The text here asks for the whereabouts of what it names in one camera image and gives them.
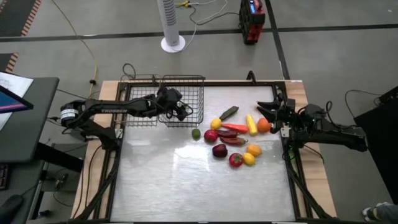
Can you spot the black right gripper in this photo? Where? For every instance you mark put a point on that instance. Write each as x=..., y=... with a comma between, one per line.
x=284, y=113

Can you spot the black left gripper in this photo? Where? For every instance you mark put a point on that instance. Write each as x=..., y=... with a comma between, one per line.
x=168, y=96

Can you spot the orange fruit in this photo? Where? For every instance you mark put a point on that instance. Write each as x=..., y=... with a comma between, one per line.
x=264, y=125

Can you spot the yellow banana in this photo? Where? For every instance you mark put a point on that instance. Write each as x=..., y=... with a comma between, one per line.
x=252, y=125

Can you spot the green lime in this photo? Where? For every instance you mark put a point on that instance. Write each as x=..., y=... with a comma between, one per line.
x=196, y=134

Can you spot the red apple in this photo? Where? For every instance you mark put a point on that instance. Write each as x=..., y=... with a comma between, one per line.
x=211, y=136

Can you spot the orange-yellow lemon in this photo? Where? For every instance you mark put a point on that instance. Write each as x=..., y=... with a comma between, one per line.
x=254, y=150

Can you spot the dark purple plum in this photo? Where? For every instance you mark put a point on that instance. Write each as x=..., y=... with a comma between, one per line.
x=219, y=151

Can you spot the red tomato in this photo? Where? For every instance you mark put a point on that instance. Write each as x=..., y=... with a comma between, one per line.
x=236, y=160

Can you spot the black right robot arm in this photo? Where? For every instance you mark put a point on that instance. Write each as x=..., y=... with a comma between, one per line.
x=335, y=133

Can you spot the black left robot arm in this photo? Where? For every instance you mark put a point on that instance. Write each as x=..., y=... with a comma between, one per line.
x=109, y=109

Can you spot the yellow lemon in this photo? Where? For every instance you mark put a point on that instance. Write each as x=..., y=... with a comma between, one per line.
x=215, y=124
x=249, y=159

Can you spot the black table clamp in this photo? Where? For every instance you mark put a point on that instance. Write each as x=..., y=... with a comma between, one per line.
x=251, y=76

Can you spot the dark green zucchini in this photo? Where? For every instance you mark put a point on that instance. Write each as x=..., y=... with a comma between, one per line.
x=229, y=112

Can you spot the red and black toolbox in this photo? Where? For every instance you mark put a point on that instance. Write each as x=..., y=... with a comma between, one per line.
x=253, y=28

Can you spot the white tower fan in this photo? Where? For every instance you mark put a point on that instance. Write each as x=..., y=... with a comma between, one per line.
x=170, y=21

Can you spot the large black case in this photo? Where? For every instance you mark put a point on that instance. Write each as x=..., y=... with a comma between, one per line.
x=382, y=140

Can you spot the person's shoe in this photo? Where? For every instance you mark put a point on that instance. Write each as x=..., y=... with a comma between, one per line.
x=370, y=212

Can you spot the black desk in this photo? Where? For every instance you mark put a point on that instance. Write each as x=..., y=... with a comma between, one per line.
x=28, y=130

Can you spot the person's leg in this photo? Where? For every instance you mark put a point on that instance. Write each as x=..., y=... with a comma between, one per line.
x=388, y=214

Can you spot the white paper sheet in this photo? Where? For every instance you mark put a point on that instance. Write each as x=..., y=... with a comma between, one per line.
x=15, y=82

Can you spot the computer monitor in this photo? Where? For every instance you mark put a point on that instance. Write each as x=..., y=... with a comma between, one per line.
x=12, y=102

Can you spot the black mat orange striped edge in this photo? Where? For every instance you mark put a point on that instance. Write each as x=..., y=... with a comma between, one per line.
x=15, y=15
x=7, y=62

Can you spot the black keyboard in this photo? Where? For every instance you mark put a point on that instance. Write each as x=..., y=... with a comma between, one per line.
x=3, y=177

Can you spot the black computer mouse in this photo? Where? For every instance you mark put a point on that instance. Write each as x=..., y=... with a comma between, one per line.
x=11, y=208

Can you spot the black metal table frame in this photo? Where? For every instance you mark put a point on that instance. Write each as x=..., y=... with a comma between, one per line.
x=293, y=186

